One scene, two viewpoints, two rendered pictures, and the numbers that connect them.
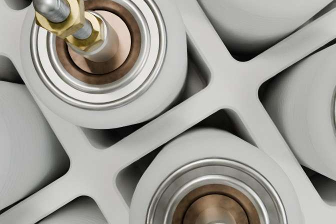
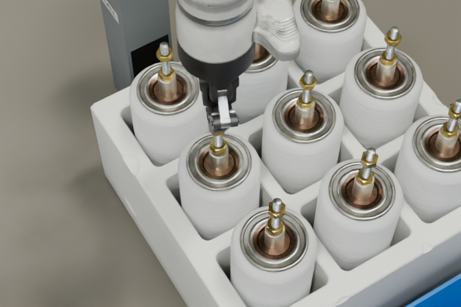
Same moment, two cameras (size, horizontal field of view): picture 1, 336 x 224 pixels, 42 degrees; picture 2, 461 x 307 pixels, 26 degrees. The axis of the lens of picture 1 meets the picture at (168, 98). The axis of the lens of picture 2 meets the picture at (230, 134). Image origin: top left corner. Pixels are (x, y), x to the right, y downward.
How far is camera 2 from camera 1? 0.96 m
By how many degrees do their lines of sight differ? 29
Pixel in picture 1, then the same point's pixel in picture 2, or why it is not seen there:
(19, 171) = (240, 91)
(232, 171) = (245, 168)
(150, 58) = (296, 136)
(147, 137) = not seen: hidden behind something
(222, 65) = (297, 199)
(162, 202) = (230, 140)
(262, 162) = (249, 182)
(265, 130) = not seen: hidden behind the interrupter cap
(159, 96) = (279, 142)
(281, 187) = (237, 190)
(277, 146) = not seen: hidden behind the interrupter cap
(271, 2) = (325, 186)
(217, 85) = (285, 196)
